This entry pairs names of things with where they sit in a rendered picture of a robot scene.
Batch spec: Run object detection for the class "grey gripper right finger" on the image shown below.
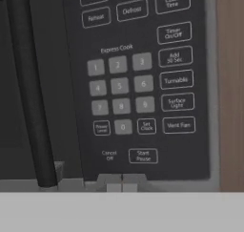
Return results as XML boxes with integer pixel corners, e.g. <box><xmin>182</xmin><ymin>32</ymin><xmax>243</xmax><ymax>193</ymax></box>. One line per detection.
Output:
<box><xmin>122</xmin><ymin>173</ymin><xmax>154</xmax><ymax>193</ymax></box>

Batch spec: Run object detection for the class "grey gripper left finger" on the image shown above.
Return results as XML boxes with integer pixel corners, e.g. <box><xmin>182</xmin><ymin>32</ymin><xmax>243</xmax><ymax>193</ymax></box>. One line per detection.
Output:
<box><xmin>94</xmin><ymin>173</ymin><xmax>123</xmax><ymax>193</ymax></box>

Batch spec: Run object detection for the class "microwave start pause button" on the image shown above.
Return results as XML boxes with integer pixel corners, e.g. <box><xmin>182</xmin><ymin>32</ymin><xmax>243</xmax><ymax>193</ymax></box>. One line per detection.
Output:
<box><xmin>128</xmin><ymin>147</ymin><xmax>159</xmax><ymax>164</ymax></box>

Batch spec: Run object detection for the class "black microwave door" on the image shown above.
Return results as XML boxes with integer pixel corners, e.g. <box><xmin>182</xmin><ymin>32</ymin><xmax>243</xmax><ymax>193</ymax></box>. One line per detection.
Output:
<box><xmin>0</xmin><ymin>0</ymin><xmax>86</xmax><ymax>182</ymax></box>

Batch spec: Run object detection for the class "black microwave oven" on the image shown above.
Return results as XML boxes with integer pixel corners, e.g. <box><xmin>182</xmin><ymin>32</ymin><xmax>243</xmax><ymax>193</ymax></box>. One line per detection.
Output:
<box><xmin>0</xmin><ymin>0</ymin><xmax>221</xmax><ymax>193</ymax></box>

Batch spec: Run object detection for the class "brown wooden cupboard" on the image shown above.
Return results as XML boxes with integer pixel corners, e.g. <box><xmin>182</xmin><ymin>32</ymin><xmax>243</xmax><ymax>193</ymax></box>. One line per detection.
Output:
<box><xmin>216</xmin><ymin>0</ymin><xmax>244</xmax><ymax>193</ymax></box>

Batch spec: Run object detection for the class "black microwave door handle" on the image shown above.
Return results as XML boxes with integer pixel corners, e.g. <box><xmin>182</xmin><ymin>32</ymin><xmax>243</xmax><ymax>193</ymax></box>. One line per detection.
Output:
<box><xmin>2</xmin><ymin>0</ymin><xmax>65</xmax><ymax>192</ymax></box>

